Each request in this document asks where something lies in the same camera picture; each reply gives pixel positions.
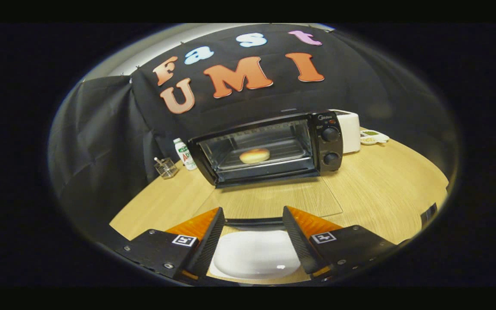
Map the black backdrop cloth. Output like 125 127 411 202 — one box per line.
48 24 459 242

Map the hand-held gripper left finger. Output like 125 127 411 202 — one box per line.
117 207 226 285

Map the round glazed donut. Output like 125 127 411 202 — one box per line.
239 148 270 164

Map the white toaster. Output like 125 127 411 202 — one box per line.
329 109 361 154

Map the small wire mesh holder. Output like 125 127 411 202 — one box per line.
154 157 179 179

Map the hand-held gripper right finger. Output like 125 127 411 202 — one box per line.
282 206 397 282

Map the black toaster oven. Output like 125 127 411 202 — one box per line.
188 111 344 231

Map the white square plate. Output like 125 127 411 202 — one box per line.
208 230 302 279

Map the small white snack dish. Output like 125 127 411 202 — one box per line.
360 130 390 145

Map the white bottle green label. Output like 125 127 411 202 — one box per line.
173 138 197 171

